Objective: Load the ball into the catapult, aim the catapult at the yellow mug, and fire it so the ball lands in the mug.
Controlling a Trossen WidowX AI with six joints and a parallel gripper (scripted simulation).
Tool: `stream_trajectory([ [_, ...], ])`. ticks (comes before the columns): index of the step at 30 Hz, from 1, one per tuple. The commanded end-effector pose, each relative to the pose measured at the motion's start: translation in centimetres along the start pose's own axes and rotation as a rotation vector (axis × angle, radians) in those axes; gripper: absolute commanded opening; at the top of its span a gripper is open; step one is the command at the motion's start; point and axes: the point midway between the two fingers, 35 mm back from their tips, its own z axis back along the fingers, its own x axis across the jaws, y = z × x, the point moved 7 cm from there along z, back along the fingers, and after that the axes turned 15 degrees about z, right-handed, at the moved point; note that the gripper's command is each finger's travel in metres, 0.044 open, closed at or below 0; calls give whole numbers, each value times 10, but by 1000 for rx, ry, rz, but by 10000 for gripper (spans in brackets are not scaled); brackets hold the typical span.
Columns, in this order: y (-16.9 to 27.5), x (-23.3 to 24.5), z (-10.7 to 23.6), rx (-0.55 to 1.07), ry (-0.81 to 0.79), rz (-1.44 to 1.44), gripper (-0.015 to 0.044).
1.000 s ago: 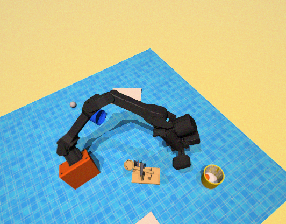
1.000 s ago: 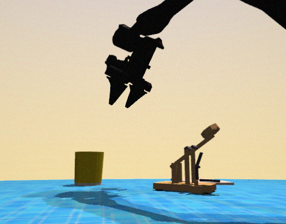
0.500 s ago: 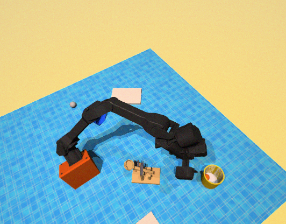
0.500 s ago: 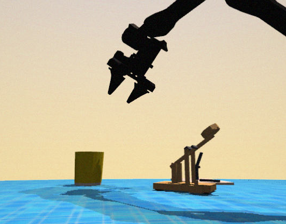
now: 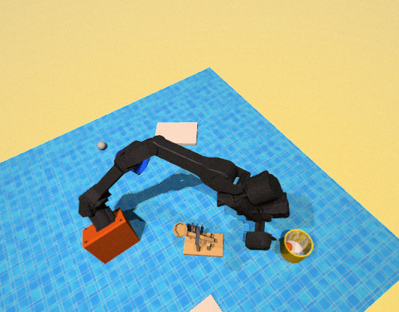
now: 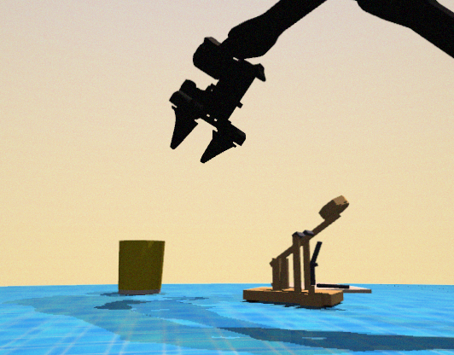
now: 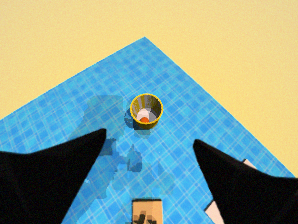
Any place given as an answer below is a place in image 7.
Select olive yellow cylinder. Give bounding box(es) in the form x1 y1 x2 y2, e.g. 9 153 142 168
130 94 163 130

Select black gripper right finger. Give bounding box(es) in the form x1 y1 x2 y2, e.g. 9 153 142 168
193 139 298 224

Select wooden catapult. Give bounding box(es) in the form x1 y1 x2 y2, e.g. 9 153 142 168
133 199 163 224

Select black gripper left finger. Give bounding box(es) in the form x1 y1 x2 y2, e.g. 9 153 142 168
0 128 106 224

